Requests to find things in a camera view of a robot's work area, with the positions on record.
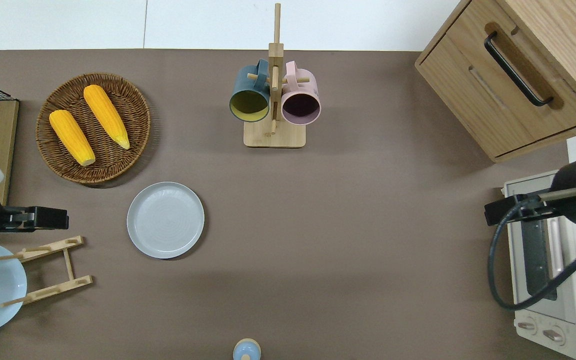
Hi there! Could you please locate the pink mug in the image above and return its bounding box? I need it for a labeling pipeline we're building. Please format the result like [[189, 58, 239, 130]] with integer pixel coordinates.
[[281, 61, 322, 126]]

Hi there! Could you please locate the dark teal mug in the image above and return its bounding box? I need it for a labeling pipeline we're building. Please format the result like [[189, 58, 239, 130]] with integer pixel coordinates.
[[229, 59, 272, 123]]

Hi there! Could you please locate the black drawer handle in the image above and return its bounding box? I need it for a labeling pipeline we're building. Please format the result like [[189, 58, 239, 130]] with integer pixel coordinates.
[[484, 31, 554, 107]]

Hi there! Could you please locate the yellow corn cob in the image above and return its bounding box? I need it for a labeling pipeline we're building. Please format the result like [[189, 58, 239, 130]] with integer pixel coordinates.
[[83, 84, 131, 150], [49, 109, 96, 167]]

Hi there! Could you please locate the wooden plate rack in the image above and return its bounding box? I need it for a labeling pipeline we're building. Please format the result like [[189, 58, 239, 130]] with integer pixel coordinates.
[[0, 236, 93, 307]]

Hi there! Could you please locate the oven door handle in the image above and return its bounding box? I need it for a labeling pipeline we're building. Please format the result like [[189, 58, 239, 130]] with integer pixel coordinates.
[[548, 217, 565, 282]]

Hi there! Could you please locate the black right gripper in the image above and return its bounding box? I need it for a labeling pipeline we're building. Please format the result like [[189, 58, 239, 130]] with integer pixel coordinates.
[[484, 192, 554, 227]]

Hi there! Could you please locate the black cable with connector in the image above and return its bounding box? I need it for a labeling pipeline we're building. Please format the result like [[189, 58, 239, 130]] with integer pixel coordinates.
[[487, 200, 576, 311]]

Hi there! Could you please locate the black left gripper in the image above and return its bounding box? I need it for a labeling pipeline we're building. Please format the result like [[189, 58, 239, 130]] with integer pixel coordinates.
[[2, 206, 70, 234]]

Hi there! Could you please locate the wooden mug rack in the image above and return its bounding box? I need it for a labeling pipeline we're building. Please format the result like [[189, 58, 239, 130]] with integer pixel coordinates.
[[243, 3, 311, 149]]

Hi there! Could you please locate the wooden drawer cabinet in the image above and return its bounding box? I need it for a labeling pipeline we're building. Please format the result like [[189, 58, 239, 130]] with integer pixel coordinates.
[[414, 0, 576, 164]]

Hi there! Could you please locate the light blue tan bottle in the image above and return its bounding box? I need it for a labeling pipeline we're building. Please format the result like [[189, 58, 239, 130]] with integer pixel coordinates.
[[233, 338, 262, 360]]

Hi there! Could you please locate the beige cylindrical rod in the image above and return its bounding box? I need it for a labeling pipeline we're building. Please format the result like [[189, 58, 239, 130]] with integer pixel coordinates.
[[538, 187, 576, 202]]

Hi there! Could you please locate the gray round plate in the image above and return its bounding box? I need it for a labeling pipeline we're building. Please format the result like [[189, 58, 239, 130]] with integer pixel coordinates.
[[127, 181, 205, 260]]

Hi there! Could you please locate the brown wicker basket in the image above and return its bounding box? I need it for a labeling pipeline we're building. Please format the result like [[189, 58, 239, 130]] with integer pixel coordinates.
[[35, 73, 152, 185]]

